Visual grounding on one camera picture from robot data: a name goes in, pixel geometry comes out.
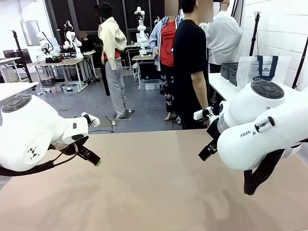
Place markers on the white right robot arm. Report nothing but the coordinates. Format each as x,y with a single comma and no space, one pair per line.
252,108

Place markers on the person in red shirt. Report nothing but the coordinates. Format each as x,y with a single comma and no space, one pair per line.
167,43

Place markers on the black tripod stand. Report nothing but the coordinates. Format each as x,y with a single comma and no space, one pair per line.
22,60
299,65
255,33

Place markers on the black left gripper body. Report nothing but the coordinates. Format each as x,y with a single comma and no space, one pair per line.
72,148

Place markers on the clear plastic storage bin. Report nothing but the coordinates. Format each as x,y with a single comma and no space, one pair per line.
71,88
149,85

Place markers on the person in beige jacket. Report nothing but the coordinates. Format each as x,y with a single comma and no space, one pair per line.
110,41

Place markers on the small black monitor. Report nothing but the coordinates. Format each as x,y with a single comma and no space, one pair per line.
8,53

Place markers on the small robot pedestal table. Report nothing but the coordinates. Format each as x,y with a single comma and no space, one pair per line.
142,58

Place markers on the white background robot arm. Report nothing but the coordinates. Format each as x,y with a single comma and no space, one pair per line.
43,43

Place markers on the grey wall panel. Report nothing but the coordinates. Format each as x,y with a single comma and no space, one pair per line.
30,32

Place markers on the wooden top desk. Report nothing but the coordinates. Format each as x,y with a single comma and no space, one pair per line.
60,63

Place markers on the black equipment case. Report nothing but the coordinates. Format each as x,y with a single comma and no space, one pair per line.
149,71

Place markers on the white side table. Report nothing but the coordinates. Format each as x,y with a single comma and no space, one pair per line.
14,89

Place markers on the large black monitor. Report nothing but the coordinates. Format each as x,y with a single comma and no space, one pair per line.
24,54

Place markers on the person in white shirt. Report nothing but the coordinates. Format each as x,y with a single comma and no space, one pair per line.
223,41

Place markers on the seated person in black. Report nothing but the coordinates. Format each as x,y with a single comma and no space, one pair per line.
86,44

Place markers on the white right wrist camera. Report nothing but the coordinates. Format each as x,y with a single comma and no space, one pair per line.
198,115

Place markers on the person in black t-shirt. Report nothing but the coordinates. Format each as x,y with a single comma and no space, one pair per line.
185,60

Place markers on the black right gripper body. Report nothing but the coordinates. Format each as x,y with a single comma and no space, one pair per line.
213,131

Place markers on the white desk with monitors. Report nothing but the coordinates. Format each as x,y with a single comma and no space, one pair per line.
9,59

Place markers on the grey storage crate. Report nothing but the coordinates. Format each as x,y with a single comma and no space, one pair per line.
47,81

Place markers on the person's right forearm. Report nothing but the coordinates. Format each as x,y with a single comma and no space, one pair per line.
198,91

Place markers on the tall white background robot arm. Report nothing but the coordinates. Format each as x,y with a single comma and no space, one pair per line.
140,31

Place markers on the person's right hand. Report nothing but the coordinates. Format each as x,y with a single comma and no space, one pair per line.
206,122

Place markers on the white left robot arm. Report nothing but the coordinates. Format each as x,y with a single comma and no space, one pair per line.
29,130

